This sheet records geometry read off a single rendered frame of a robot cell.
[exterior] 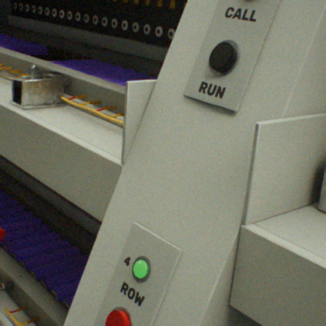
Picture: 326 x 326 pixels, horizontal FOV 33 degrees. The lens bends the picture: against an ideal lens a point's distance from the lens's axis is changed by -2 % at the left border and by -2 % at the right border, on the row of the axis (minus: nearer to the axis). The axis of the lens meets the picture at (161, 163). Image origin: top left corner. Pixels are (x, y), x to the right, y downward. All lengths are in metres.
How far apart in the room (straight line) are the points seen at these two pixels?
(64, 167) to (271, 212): 0.17
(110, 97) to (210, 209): 0.18
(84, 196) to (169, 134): 0.09
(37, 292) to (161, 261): 0.23
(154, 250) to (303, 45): 0.13
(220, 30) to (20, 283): 0.31
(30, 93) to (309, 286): 0.29
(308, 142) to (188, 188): 0.07
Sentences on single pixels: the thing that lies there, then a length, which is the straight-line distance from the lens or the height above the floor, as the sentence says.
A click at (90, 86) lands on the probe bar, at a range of 0.45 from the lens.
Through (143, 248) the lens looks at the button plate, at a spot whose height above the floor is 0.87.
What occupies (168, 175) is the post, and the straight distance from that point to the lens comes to 0.30.
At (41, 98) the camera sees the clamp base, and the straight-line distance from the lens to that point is 0.46.
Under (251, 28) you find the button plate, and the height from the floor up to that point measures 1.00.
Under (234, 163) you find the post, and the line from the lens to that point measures 0.27.
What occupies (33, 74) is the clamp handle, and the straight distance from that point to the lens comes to 0.46.
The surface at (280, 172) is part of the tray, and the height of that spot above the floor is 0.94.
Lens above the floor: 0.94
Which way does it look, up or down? 3 degrees down
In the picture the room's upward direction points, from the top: 21 degrees clockwise
